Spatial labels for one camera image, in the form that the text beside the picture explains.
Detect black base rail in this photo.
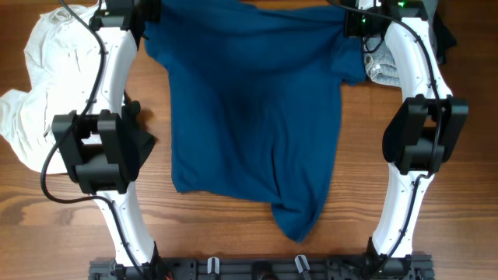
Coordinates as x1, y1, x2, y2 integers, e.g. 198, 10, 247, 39
88, 254, 435, 280

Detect folded light blue jeans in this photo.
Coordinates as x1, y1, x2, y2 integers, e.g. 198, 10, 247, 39
363, 0, 439, 88

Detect black folded garment under jeans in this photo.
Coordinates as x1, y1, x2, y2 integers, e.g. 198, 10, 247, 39
433, 12, 458, 65

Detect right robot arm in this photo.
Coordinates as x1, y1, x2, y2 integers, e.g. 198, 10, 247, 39
342, 1, 468, 278

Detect white shirt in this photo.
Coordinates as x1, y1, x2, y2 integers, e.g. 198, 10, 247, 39
1, 5, 100, 172

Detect blue t-shirt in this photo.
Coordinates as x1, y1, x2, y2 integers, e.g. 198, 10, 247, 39
146, 0, 366, 243

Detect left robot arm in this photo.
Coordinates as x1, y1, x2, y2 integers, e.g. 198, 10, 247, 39
49, 1, 167, 279

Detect black garment under pile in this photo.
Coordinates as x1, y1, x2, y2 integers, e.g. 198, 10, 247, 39
121, 91, 156, 180

